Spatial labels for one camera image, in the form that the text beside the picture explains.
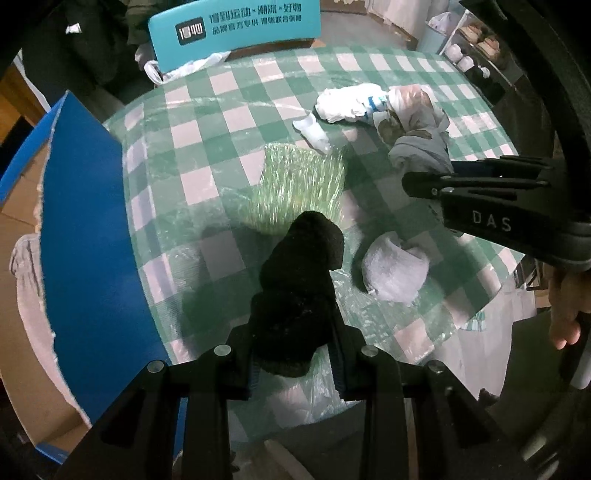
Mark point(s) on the clear plastic bag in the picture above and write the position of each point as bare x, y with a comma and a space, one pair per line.
406, 99

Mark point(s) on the black sock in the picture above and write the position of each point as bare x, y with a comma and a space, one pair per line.
300, 277

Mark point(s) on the teal shipping box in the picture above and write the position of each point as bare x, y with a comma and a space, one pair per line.
240, 27

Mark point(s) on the blue-edged cardboard box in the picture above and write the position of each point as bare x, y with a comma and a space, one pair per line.
83, 230

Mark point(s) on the grey cloth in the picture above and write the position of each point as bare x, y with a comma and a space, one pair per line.
27, 286

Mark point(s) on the brown cardboard box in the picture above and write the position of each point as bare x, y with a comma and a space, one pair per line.
277, 46

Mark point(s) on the person's right hand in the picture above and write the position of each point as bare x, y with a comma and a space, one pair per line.
565, 304

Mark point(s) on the white blue-printed plastic bag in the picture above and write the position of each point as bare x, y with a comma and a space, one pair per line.
346, 104

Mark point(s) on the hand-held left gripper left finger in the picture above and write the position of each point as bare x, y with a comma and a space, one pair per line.
238, 364

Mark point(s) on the light blue trash bin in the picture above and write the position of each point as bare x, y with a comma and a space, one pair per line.
434, 39

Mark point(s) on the shoe rack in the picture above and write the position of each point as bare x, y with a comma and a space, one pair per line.
489, 60

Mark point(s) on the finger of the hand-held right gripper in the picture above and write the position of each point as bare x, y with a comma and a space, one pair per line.
498, 167
429, 184

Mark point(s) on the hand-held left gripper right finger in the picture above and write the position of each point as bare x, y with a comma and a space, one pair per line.
348, 364

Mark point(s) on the white sock roll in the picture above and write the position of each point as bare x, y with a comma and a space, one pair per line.
392, 272

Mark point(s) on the small white sock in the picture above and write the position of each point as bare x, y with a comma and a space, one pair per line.
314, 134

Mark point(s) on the grey-blue cloth bundle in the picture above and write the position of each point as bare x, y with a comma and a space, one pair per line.
415, 152

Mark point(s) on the row of shoes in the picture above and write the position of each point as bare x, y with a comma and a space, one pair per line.
475, 46

